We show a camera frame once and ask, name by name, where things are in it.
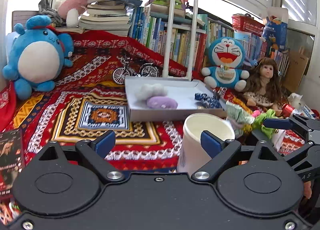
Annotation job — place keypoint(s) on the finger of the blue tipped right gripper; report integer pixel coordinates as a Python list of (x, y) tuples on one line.
[(277, 122)]

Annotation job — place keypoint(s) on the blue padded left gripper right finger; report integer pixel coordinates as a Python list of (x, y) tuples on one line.
[(222, 155)]

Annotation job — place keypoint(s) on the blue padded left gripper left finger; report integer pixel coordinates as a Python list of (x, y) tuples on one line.
[(92, 155)]

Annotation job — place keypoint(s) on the white fluffy plush toy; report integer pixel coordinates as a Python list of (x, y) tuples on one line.
[(150, 90)]

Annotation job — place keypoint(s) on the purple soft plush pad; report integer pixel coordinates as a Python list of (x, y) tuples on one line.
[(161, 102)]

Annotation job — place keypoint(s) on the person's hand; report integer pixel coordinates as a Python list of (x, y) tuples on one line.
[(307, 189)]

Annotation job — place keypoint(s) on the green fabric scrunchie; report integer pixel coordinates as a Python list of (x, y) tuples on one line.
[(258, 123)]

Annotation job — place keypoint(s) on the white paper cup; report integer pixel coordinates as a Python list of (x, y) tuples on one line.
[(193, 156)]

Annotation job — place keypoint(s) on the pale green floral cloth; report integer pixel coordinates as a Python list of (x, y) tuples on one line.
[(237, 116)]

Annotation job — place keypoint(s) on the brown haired doll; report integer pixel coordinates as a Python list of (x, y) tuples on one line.
[(263, 86)]

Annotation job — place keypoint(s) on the blue patterned fabric scrunchie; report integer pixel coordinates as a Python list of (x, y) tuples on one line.
[(208, 101)]

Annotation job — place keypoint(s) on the red patterned blanket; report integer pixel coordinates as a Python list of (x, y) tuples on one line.
[(259, 191)]

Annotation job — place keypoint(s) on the brown cardboard box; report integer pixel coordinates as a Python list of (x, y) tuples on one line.
[(297, 66)]

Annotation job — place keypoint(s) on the white shallow cardboard tray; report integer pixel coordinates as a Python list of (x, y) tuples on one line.
[(180, 90)]

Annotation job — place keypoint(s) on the miniature metal bicycle model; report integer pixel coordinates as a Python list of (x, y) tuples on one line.
[(133, 68)]

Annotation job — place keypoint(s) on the Doraemon plush toy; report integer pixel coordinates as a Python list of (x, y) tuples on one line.
[(226, 56)]

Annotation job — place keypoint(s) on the dark trading card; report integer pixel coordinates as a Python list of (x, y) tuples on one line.
[(11, 160)]

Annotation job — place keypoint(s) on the blue cardboard toy box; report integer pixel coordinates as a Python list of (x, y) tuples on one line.
[(275, 31)]

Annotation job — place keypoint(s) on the red plastic basket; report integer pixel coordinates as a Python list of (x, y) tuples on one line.
[(247, 24)]

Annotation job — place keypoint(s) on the blue round plush toy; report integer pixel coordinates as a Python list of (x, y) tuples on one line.
[(37, 56)]

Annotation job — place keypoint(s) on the row of upright books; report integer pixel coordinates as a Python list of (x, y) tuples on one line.
[(149, 28)]

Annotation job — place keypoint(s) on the stack of lying books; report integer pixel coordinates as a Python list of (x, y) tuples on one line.
[(114, 16)]

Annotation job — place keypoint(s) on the pink white plush toy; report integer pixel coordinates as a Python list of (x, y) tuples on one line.
[(70, 11)]

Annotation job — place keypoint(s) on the grey cloth toy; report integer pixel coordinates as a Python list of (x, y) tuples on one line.
[(45, 9)]

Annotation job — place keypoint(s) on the white PVC pipe frame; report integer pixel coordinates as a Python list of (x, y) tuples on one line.
[(180, 45)]

